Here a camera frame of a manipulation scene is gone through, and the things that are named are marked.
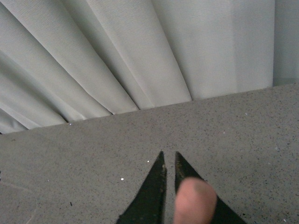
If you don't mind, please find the pink chopstick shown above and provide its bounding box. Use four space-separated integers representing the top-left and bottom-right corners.
173 177 217 224

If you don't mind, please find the grey pleated curtain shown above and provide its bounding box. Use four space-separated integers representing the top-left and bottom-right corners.
0 0 299 134

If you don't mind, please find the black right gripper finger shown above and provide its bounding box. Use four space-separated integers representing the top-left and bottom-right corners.
116 151 167 224

